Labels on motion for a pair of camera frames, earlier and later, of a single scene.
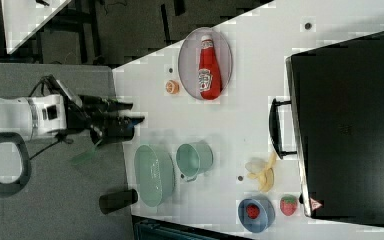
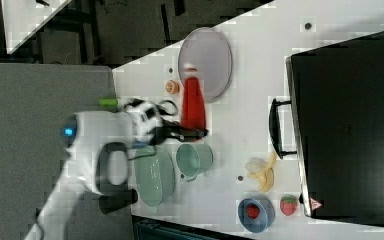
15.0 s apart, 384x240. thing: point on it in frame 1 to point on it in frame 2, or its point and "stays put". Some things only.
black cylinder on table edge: [112, 201] stays put
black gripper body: [102, 117] to [167, 130]
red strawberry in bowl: [253, 211] stays put
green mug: [193, 159] stays put
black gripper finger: [127, 120] to [193, 132]
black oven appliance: [345, 124] stays put
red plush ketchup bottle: [209, 73] to [193, 110]
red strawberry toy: [288, 204] stays put
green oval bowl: [155, 175] stays put
